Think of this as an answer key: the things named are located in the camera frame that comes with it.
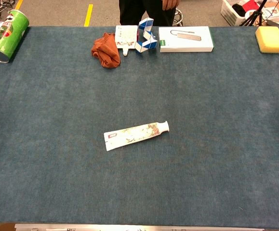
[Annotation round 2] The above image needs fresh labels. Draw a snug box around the white toothpaste tube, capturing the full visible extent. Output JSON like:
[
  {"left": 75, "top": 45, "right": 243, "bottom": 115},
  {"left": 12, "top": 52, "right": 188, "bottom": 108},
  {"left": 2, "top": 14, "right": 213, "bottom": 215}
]
[{"left": 103, "top": 120, "right": 171, "bottom": 152}]

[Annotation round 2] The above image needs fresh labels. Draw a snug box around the black tripod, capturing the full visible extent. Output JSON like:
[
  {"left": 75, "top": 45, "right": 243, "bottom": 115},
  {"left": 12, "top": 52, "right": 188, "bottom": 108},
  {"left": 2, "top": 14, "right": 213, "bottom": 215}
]
[{"left": 239, "top": 0, "right": 268, "bottom": 26}]

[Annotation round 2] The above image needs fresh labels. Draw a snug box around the orange crumpled cloth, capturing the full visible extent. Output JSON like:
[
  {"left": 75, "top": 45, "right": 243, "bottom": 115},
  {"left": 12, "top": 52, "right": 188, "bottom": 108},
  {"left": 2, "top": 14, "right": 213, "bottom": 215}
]
[{"left": 91, "top": 32, "right": 121, "bottom": 69}]

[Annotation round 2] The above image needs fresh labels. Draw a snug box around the blue white snake puzzle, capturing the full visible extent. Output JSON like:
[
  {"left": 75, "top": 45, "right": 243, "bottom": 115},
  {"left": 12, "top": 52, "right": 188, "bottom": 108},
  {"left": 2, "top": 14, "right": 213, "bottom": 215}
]
[{"left": 134, "top": 17, "right": 159, "bottom": 54}]

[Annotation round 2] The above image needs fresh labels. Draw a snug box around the white flat printed package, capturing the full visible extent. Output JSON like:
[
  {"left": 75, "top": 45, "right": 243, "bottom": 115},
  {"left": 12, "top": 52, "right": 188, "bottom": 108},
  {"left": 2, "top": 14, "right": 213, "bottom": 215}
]
[{"left": 115, "top": 25, "right": 139, "bottom": 57}]

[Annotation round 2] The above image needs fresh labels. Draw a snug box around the aluminium table edge rail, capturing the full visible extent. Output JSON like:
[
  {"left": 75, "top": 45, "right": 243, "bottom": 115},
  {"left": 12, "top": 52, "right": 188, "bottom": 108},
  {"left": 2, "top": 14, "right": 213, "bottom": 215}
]
[{"left": 14, "top": 223, "right": 265, "bottom": 231}]

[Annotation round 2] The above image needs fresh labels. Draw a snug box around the person in black trousers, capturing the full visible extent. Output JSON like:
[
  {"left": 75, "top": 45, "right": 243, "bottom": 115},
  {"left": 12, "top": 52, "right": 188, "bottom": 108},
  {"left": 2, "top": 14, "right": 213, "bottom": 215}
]
[{"left": 119, "top": 0, "right": 181, "bottom": 27}]

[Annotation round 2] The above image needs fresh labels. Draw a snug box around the yellow sponge green base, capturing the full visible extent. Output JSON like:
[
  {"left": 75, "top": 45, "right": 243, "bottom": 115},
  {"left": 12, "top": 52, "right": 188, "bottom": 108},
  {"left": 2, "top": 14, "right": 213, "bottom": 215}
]
[{"left": 254, "top": 26, "right": 279, "bottom": 54}]

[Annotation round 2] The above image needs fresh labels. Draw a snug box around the metal stool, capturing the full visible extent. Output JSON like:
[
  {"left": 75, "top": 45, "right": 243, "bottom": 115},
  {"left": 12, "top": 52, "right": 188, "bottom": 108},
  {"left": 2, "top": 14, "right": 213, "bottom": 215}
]
[{"left": 173, "top": 7, "right": 184, "bottom": 27}]

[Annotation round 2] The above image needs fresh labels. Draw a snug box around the white plastic basket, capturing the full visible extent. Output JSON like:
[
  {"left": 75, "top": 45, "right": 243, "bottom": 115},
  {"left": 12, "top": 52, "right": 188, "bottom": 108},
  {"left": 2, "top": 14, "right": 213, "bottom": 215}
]
[{"left": 220, "top": 0, "right": 262, "bottom": 26}]

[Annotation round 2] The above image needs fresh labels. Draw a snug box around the green Pringles chips can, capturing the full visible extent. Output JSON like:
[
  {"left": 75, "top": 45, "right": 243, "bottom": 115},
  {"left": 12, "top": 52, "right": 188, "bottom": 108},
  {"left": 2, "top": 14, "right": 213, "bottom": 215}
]
[{"left": 0, "top": 9, "right": 30, "bottom": 64}]

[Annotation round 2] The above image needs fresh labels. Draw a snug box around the white product box green edge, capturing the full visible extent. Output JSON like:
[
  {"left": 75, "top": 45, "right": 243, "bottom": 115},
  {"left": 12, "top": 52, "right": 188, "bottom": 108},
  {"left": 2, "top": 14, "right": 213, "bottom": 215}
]
[{"left": 158, "top": 26, "right": 215, "bottom": 53}]

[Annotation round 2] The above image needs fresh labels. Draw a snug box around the white printed box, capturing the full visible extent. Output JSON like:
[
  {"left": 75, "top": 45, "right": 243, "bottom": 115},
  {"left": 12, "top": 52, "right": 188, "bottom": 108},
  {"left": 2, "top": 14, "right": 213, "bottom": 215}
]
[{"left": 261, "top": 6, "right": 279, "bottom": 22}]

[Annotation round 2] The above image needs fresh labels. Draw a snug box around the blue felt table mat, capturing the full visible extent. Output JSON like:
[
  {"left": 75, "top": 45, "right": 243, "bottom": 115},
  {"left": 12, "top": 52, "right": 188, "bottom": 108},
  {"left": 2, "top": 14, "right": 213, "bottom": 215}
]
[{"left": 0, "top": 25, "right": 279, "bottom": 229}]

